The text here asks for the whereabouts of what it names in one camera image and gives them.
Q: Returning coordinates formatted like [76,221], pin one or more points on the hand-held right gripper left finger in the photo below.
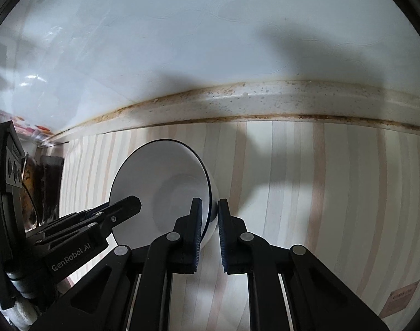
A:
[197,234]

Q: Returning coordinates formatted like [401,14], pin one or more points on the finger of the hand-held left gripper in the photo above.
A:
[117,210]

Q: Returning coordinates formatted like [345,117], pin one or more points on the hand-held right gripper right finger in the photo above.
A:
[222,234]

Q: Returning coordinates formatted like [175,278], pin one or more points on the white bowl blue rim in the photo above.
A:
[154,186]

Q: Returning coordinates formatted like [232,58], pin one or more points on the striped cat print mat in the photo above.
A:
[299,196]

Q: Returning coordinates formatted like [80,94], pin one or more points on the square brown coaster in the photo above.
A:
[401,298]

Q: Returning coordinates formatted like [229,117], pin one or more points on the colourful wall sticker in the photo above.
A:
[27,129]

